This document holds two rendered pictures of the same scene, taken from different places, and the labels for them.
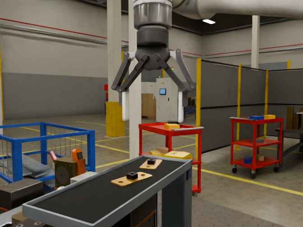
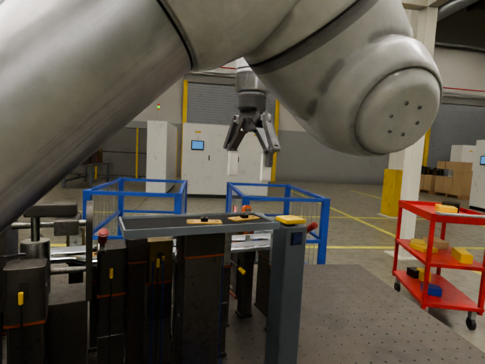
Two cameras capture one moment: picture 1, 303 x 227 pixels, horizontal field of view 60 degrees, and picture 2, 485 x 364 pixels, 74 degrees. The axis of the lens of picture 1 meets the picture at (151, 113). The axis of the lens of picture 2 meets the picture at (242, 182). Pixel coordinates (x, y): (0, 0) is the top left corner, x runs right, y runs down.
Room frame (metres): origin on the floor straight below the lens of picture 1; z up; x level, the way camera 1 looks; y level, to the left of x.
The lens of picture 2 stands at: (-0.05, -0.49, 1.34)
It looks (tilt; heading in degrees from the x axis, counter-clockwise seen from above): 5 degrees down; 37
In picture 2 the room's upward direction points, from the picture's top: 3 degrees clockwise
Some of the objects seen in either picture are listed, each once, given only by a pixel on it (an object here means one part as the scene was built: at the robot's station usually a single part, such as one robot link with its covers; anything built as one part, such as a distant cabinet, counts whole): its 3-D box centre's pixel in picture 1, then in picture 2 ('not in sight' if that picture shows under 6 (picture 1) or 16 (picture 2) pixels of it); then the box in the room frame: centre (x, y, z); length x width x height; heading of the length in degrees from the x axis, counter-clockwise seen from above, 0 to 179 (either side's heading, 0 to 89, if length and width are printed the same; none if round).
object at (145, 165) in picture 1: (151, 162); (244, 216); (0.62, 0.00, 1.17); 0.08 x 0.04 x 0.01; 166
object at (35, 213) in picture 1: (127, 181); (201, 222); (0.51, 0.05, 1.16); 0.37 x 0.14 x 0.02; 152
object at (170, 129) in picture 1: (169, 161); (437, 257); (3.24, -0.23, 0.49); 0.81 x 0.46 x 0.98; 30
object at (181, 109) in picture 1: (181, 106); (265, 167); (0.61, -0.07, 1.30); 0.03 x 0.01 x 0.07; 165
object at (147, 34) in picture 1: (152, 50); (251, 113); (0.63, 0.00, 1.43); 0.08 x 0.07 x 0.09; 75
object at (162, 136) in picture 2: not in sight; (162, 150); (6.27, 7.27, 1.22); 2.40 x 0.54 x 2.45; 42
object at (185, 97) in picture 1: (189, 95); (271, 157); (0.60, -0.09, 1.33); 0.03 x 0.01 x 0.05; 75
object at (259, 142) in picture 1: (255, 144); not in sight; (4.33, -1.73, 0.49); 0.81 x 0.46 x 0.97; 124
